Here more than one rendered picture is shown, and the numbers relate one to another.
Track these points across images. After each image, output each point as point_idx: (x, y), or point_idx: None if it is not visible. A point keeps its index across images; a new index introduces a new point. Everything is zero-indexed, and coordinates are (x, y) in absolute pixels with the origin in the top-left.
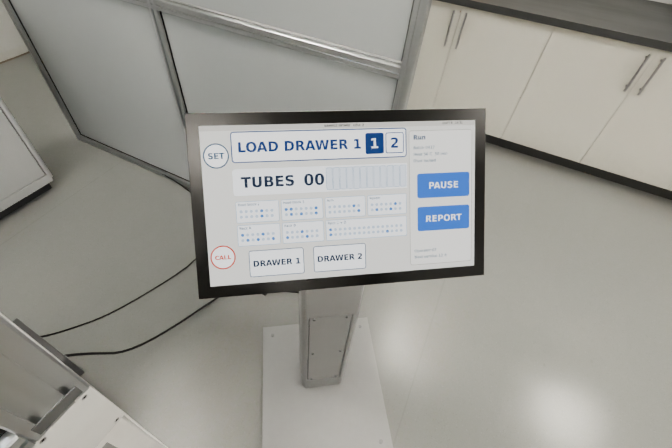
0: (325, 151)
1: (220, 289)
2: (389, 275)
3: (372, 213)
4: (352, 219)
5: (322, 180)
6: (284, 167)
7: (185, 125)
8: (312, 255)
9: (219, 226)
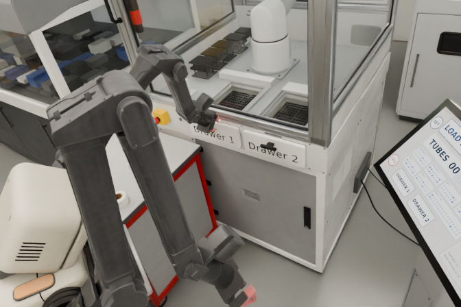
0: None
1: (380, 169)
2: (424, 244)
3: (455, 210)
4: (444, 202)
5: (456, 172)
6: (451, 151)
7: (442, 103)
8: (414, 195)
9: (406, 148)
